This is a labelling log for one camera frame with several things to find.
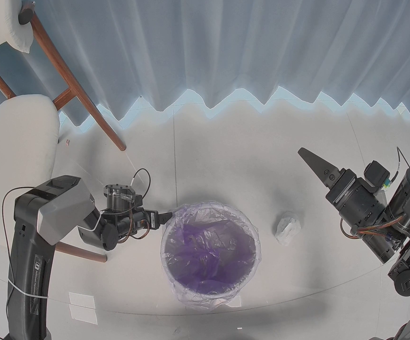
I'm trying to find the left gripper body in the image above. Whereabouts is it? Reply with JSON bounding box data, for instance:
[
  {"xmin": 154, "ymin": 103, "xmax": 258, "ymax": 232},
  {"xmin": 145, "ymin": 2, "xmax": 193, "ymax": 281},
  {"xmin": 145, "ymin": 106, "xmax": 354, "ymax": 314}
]
[{"xmin": 134, "ymin": 207, "xmax": 162, "ymax": 232}]

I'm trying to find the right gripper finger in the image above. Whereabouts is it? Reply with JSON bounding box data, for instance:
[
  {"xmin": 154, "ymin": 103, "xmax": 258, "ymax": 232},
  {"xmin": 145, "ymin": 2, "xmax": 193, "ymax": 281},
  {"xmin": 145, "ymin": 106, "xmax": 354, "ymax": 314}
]
[{"xmin": 298, "ymin": 147, "xmax": 342, "ymax": 191}]

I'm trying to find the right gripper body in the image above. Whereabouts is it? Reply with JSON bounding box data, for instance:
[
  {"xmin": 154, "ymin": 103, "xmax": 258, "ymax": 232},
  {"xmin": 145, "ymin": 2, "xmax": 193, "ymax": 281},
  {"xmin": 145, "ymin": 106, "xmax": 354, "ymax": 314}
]
[{"xmin": 325, "ymin": 169, "xmax": 390, "ymax": 231}]

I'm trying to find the purple plastic bag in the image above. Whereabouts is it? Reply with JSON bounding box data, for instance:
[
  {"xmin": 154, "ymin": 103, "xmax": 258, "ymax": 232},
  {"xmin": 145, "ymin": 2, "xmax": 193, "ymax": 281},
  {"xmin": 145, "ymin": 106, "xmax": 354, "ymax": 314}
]
[{"xmin": 160, "ymin": 200, "xmax": 262, "ymax": 311}]

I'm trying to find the white trash bin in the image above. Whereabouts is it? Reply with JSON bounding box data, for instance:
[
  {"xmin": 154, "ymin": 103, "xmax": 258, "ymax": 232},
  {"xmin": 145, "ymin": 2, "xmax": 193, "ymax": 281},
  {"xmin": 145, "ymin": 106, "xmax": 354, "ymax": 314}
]
[{"xmin": 162, "ymin": 202, "xmax": 261, "ymax": 298}]

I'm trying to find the crumpled white paper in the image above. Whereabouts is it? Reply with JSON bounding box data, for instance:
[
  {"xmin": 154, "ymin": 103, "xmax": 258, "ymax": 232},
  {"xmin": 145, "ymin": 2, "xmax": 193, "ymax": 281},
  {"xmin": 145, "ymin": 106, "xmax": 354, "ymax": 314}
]
[{"xmin": 275, "ymin": 211, "xmax": 302, "ymax": 246}]

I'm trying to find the white cushioned wooden chair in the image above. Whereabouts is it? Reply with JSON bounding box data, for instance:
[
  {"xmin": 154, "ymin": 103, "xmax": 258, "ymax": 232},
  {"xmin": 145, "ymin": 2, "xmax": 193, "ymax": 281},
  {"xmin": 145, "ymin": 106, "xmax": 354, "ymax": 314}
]
[{"xmin": 0, "ymin": 0, "xmax": 127, "ymax": 264}]

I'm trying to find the pale blue curtain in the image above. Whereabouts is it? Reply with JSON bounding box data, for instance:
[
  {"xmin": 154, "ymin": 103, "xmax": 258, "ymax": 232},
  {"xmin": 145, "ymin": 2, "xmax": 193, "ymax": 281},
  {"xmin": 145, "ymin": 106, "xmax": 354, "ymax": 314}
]
[{"xmin": 0, "ymin": 0, "xmax": 410, "ymax": 134}]

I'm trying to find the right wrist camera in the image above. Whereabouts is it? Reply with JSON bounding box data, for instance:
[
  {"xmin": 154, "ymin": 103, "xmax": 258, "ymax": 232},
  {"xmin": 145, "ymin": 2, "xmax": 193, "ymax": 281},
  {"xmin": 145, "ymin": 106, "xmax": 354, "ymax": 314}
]
[{"xmin": 364, "ymin": 160, "xmax": 393, "ymax": 190}]

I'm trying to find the black cable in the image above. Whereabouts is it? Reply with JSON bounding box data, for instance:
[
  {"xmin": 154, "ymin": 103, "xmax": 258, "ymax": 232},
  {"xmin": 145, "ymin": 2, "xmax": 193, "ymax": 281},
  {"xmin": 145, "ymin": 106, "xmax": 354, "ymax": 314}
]
[{"xmin": 130, "ymin": 169, "xmax": 152, "ymax": 208}]

